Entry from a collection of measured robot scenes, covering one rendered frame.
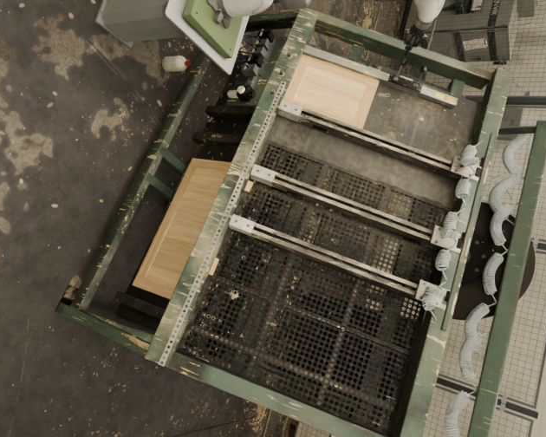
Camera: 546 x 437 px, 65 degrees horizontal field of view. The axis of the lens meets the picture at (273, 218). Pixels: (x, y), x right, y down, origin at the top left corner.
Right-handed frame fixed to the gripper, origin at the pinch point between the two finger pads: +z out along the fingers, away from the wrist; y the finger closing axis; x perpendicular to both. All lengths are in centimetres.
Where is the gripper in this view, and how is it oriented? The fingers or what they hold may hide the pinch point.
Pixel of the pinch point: (407, 48)
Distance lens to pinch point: 273.6
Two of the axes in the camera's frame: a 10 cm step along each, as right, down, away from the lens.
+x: -3.5, 8.9, -2.8
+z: -0.5, 2.8, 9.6
